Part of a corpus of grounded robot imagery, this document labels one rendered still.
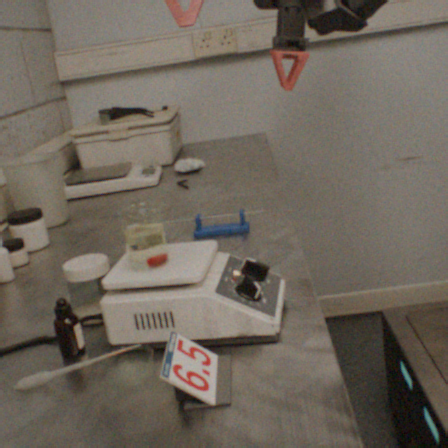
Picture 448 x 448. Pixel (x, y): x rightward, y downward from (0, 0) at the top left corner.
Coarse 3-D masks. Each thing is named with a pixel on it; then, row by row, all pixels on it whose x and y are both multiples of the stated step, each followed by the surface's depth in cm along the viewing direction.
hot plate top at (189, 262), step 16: (208, 240) 77; (176, 256) 73; (192, 256) 72; (208, 256) 71; (112, 272) 71; (128, 272) 70; (144, 272) 69; (160, 272) 69; (176, 272) 68; (192, 272) 67; (112, 288) 68
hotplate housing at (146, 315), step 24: (216, 264) 74; (120, 288) 70; (144, 288) 69; (168, 288) 68; (192, 288) 67; (120, 312) 68; (144, 312) 68; (168, 312) 67; (192, 312) 67; (216, 312) 66; (240, 312) 66; (120, 336) 69; (144, 336) 69; (168, 336) 68; (192, 336) 68; (216, 336) 67; (240, 336) 67; (264, 336) 67
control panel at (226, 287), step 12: (228, 264) 74; (240, 264) 76; (228, 276) 71; (240, 276) 73; (276, 276) 77; (216, 288) 67; (228, 288) 68; (264, 288) 72; (276, 288) 73; (240, 300) 67; (264, 300) 69; (276, 300) 70; (264, 312) 66
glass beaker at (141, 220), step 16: (128, 208) 72; (144, 208) 72; (160, 208) 68; (128, 224) 68; (144, 224) 68; (160, 224) 69; (128, 240) 69; (144, 240) 68; (160, 240) 69; (128, 256) 70; (144, 256) 69; (160, 256) 69
